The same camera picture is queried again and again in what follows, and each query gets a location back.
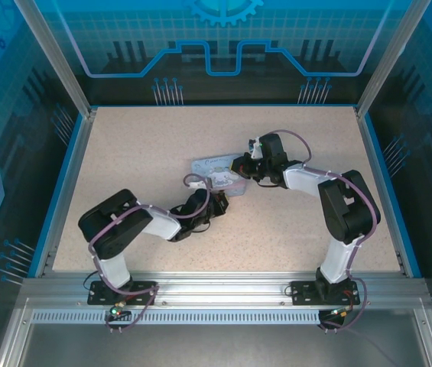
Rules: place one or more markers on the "light blue cartoon tin box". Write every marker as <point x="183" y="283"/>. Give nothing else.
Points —
<point x="215" y="172"/>

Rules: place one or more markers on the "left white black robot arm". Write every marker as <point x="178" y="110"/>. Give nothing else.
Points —
<point x="116" y="271"/>

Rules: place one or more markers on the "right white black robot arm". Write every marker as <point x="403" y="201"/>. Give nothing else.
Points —
<point x="336" y="264"/>

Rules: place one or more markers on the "blue edge strip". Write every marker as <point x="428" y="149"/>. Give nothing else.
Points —
<point x="392" y="191"/>
<point x="56" y="191"/>

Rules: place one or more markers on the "aluminium mounting rail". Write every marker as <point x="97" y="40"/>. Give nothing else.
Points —
<point x="219" y="286"/>

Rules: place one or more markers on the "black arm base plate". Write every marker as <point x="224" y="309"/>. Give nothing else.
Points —
<point x="301" y="294"/>
<point x="143" y="286"/>

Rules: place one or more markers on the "aluminium side rail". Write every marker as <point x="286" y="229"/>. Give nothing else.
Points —
<point x="382" y="191"/>
<point x="66" y="191"/>

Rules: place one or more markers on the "aluminium frame post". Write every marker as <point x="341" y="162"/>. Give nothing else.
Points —
<point x="390" y="57"/>
<point x="57" y="57"/>

